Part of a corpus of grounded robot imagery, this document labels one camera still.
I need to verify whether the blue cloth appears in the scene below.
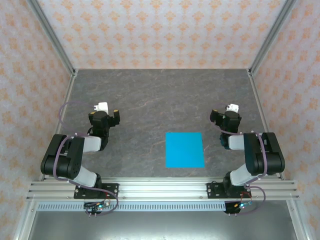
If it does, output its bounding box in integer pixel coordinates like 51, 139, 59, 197
164, 131, 206, 168

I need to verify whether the grey sheet metal panel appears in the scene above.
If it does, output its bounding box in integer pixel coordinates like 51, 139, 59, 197
27, 211, 301, 240

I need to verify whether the small circuit board with LED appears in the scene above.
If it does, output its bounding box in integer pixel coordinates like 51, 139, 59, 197
233, 200, 254, 210
83, 199, 111, 211

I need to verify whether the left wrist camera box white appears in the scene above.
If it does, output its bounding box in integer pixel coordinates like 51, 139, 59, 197
94, 101, 110, 113

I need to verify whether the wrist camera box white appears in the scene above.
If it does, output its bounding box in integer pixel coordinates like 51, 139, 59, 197
94, 101, 110, 113
224, 103, 240, 113

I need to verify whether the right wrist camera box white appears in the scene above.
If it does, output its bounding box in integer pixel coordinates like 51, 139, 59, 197
224, 103, 240, 113

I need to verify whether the aluminium table side rail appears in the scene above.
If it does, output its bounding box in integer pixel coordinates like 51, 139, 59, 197
246, 68, 286, 181
38, 69, 79, 182

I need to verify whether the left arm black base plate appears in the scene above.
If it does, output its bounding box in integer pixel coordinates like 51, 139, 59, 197
73, 183, 120, 200

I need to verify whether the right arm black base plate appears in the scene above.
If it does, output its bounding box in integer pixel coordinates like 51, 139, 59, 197
206, 182, 252, 200

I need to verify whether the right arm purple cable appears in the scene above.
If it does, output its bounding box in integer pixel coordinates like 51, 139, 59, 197
216, 102, 267, 217

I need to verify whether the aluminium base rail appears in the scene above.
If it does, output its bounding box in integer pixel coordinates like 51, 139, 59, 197
26, 176, 300, 201

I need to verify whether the aluminium frame post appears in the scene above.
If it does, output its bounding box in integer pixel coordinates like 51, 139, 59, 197
26, 0, 77, 77
247, 0, 298, 76

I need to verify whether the grey slotted cable duct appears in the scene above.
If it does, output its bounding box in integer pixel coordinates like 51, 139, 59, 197
36, 202, 227, 212

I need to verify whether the aluminium lower frame bar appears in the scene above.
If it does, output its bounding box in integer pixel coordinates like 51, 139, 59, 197
286, 199, 312, 240
13, 201, 38, 240

